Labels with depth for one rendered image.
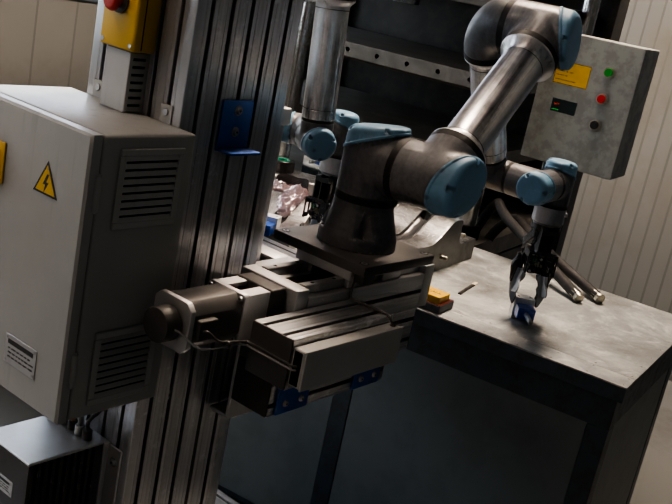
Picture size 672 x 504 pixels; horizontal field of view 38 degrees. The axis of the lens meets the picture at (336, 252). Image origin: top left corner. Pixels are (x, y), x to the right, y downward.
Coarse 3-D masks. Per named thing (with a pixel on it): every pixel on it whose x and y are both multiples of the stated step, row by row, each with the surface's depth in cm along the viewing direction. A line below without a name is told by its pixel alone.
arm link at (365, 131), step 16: (352, 128) 179; (368, 128) 177; (384, 128) 176; (400, 128) 178; (352, 144) 179; (368, 144) 177; (384, 144) 176; (400, 144) 176; (352, 160) 179; (368, 160) 177; (384, 160) 175; (352, 176) 179; (368, 176) 178; (384, 176) 176; (352, 192) 180; (368, 192) 179; (384, 192) 178
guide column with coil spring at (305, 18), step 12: (312, 12) 334; (300, 24) 336; (312, 24) 336; (300, 36) 336; (300, 48) 337; (300, 60) 338; (300, 72) 340; (288, 84) 342; (300, 84) 342; (288, 96) 342; (300, 96) 344; (288, 144) 347; (288, 156) 349
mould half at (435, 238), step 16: (400, 208) 273; (416, 208) 273; (400, 224) 267; (432, 224) 266; (448, 224) 266; (400, 240) 256; (416, 240) 260; (432, 240) 261; (448, 240) 267; (464, 240) 280; (448, 256) 271; (464, 256) 281
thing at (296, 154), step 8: (296, 152) 395; (296, 160) 380; (296, 168) 365; (488, 200) 379; (504, 200) 385; (512, 200) 388; (480, 208) 362; (512, 208) 373; (520, 208) 376; (496, 216) 354; (528, 216) 365; (488, 224) 339; (480, 232) 326; (504, 232) 332; (512, 232) 335; (480, 240) 315; (488, 240) 317; (496, 240) 323; (504, 240) 330; (512, 240) 337; (480, 248) 312; (488, 248) 319; (496, 248) 325; (504, 248) 332
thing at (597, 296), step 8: (560, 264) 279; (568, 264) 279; (568, 272) 276; (576, 272) 275; (576, 280) 273; (584, 280) 272; (584, 288) 270; (592, 288) 268; (592, 296) 267; (600, 296) 266
